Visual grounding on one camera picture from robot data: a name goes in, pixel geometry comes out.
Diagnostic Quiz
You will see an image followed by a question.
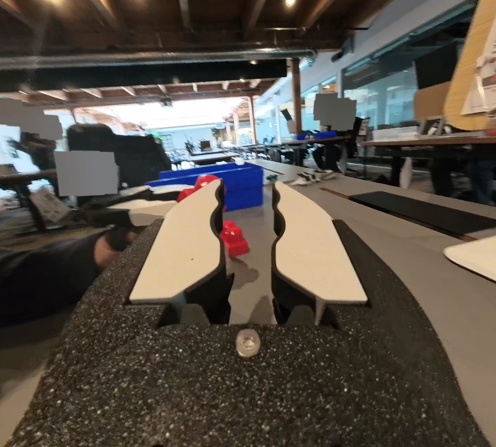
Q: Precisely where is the red two-stud block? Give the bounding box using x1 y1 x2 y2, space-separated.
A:
219 220 250 259

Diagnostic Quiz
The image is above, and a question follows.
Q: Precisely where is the blue plastic bin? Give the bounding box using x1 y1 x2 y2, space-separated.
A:
145 162 265 212

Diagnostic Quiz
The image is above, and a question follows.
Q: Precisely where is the metal ceiling duct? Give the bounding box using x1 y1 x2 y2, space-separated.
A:
0 47 318 71

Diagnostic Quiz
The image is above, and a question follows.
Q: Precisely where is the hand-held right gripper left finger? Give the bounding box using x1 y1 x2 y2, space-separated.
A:
128 178 234 307

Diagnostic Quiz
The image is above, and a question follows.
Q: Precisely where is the small blue bin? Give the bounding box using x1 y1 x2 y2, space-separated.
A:
296 130 338 141

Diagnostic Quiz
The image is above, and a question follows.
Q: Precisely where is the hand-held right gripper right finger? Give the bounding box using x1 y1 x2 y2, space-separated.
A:
270 181 369 324

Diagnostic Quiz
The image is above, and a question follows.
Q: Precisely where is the red one-stud block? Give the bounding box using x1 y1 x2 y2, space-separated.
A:
176 174 221 204

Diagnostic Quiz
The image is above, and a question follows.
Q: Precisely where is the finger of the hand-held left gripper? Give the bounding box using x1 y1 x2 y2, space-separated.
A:
106 198 180 228
150 184 195 202

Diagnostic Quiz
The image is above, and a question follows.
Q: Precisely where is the person's left hand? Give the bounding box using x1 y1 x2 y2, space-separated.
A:
93 231 138 269

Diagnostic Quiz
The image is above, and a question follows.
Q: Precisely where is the printed instruction sheet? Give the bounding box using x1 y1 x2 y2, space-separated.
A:
460 27 496 116

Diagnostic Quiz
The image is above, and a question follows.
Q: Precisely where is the long wooden table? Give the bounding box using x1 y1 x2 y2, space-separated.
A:
360 135 496 184

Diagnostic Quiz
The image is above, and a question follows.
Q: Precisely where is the black mat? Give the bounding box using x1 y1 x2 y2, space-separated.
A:
349 191 496 240

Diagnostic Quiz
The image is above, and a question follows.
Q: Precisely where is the pile of black white parts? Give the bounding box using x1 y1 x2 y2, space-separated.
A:
290 169 337 187

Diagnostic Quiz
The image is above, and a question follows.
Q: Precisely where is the instruction sheet on stand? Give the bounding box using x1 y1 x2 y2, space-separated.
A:
443 0 496 284

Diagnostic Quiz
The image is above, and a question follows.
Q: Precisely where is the person's left forearm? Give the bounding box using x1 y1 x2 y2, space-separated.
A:
0 232 104 328

